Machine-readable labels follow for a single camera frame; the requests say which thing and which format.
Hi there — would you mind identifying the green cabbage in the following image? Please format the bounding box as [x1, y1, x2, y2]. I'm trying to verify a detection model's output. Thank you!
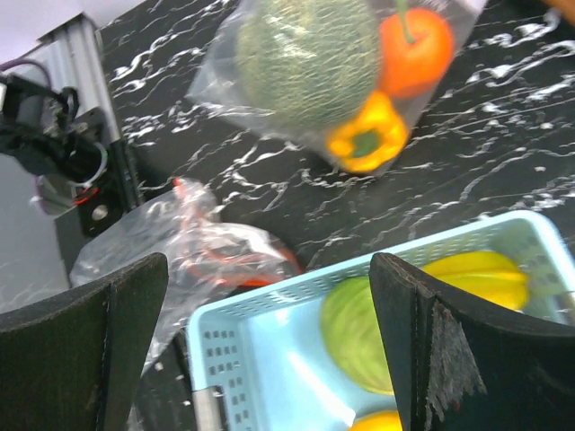
[320, 276, 394, 395]

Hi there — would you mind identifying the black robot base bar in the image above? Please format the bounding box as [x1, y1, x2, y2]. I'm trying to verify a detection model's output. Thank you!
[1, 74, 143, 238]

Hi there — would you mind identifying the aluminium frame rail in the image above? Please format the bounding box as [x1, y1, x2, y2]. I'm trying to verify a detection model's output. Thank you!
[1, 16, 123, 312]

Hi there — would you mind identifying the netted green melon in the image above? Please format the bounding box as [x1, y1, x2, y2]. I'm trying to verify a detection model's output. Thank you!
[236, 1, 381, 133]

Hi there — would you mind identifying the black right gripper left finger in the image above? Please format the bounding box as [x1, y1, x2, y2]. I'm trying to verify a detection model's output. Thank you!
[1, 253, 168, 430]

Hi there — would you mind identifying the orange yellow mango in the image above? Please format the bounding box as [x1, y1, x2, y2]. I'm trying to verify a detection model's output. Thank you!
[348, 410, 403, 431]

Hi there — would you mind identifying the orange yellow bell pepper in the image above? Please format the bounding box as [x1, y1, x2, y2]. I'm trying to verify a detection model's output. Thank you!
[326, 91, 408, 173]

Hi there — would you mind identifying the light blue plastic basket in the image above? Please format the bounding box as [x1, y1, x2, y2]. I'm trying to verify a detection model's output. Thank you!
[187, 211, 574, 430]

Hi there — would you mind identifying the orange fruit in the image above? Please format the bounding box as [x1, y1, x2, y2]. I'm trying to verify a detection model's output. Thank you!
[380, 8, 455, 99]

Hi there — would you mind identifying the yellow starfruit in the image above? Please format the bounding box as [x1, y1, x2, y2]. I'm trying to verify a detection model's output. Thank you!
[420, 251, 530, 311]

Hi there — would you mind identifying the clear orange-zip bag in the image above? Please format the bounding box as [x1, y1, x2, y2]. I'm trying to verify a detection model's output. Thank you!
[70, 178, 301, 367]
[186, 1, 485, 176]

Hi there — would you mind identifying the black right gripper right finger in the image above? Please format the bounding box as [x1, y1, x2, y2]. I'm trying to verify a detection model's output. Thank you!
[369, 252, 574, 430]

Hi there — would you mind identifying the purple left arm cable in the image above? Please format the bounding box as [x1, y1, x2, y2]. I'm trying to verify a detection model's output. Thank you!
[0, 57, 53, 86]

